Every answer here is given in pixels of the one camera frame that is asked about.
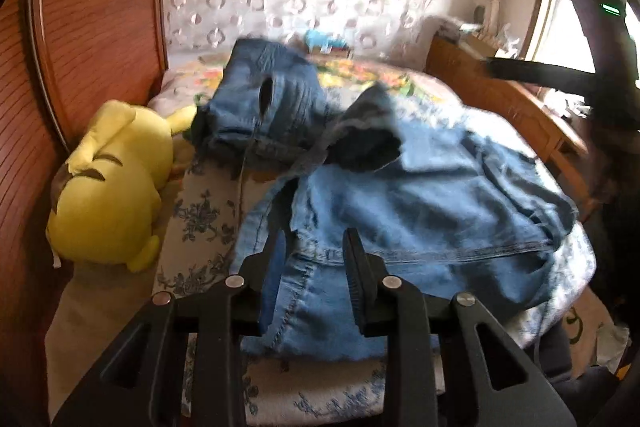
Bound blue and white box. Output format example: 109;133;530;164
304;29;351;56

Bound wooden headboard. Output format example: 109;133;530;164
0;0;171;427

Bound blue denim pants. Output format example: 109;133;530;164
192;38;581;363

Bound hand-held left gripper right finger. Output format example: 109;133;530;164
342;228;581;427

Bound wooden side cabinet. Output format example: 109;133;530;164
425;34;601;223

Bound white printed bag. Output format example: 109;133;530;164
565;292;631;378

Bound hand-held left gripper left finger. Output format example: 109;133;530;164
50;231;290;427

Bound bed with floral sheet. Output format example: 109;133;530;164
45;47;631;427

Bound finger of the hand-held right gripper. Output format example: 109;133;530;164
486;57;601;100

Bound yellow plush toy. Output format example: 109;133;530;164
46;101;198;273

